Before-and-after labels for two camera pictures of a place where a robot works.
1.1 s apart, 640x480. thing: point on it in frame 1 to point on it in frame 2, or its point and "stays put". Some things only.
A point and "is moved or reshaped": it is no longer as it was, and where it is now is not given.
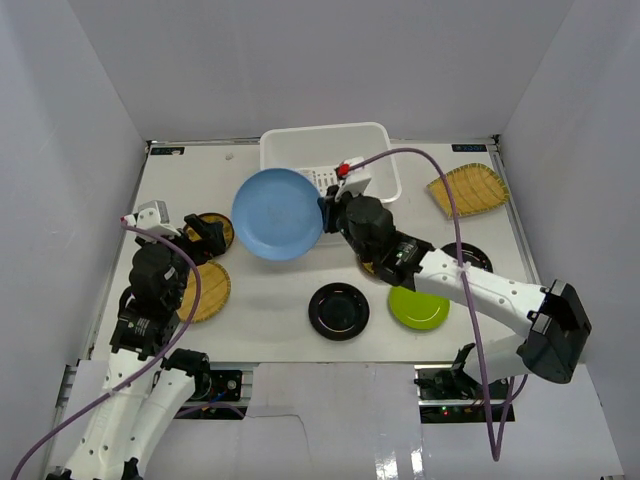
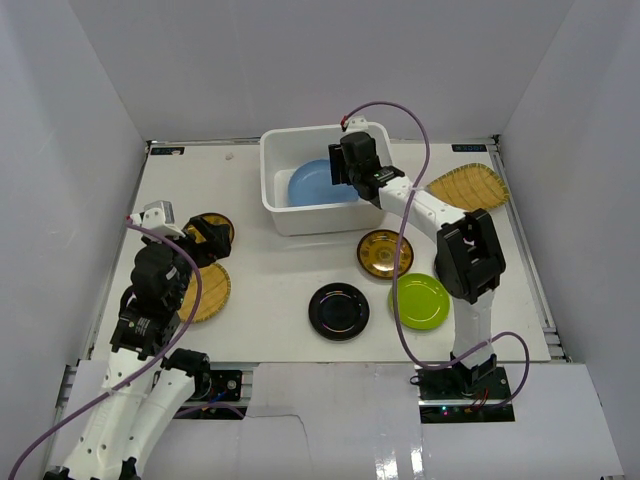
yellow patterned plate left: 211,217 stays put
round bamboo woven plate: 214,293 stays put
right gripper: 331,208 to 338,162
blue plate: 275,215 is moved or reshaped
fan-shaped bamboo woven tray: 474,188 stays put
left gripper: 201,235 stays put
